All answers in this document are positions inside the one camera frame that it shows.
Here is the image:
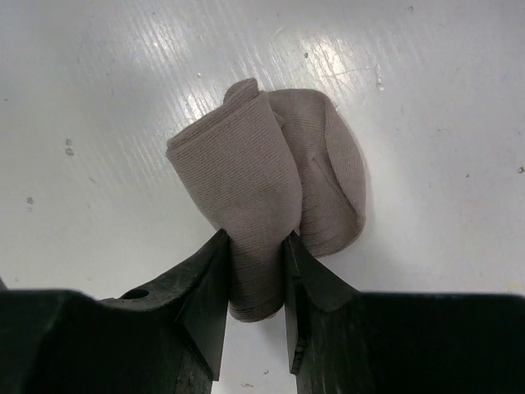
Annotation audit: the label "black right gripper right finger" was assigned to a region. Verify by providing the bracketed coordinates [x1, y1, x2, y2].
[283, 234, 524, 393]

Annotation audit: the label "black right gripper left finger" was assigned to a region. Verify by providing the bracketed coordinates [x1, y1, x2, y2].
[1, 231, 230, 393]

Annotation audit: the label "taupe sock red stripes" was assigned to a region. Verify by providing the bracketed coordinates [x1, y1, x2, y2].
[166, 79, 366, 323]

